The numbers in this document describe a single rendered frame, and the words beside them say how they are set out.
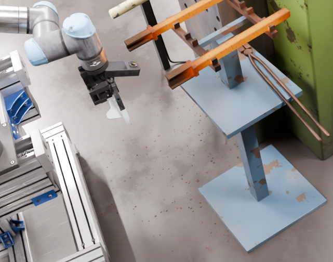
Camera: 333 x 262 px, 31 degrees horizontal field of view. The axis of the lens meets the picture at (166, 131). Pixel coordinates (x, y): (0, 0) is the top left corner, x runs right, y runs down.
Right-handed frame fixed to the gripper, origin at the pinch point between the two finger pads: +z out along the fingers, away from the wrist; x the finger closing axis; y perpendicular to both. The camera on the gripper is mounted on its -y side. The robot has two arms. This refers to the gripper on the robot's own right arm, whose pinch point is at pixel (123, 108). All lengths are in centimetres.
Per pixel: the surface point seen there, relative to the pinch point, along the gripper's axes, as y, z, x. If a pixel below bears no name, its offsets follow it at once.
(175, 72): -18.5, -5.5, 0.7
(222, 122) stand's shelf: -28.1, 22.8, 0.7
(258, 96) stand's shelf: -43.1, 22.8, -3.3
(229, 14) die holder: -51, 16, -42
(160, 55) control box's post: -29, 82, -118
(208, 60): -29.1, -4.3, 0.0
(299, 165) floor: -61, 93, -22
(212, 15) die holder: -45, 18, -48
